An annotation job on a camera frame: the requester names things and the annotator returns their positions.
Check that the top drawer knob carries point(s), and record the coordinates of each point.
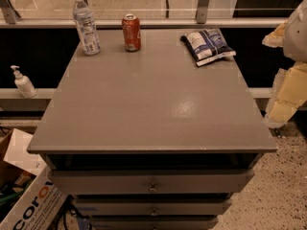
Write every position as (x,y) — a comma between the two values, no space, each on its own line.
(153,188)

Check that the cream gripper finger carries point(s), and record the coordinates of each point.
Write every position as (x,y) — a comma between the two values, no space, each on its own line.
(289,93)
(275,38)

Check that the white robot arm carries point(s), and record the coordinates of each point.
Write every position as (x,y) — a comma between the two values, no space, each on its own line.
(295,37)

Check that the blue white snack bag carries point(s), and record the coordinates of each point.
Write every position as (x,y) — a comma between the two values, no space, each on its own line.
(207,46)

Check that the drawer knob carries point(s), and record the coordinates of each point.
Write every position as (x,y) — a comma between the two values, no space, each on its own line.
(154,213)
(153,188)

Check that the grey drawer cabinet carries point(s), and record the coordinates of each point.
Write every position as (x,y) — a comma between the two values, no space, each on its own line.
(120,121)

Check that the clear blue plastic water bottle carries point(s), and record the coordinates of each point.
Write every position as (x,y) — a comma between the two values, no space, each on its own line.
(85,24)

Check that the white cardboard box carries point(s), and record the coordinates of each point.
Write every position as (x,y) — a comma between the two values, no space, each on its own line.
(29,201)

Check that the white pump dispenser bottle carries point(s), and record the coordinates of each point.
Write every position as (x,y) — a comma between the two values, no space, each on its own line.
(23,83)

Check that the red soda can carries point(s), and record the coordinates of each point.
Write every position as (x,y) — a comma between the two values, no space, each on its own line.
(131,32)

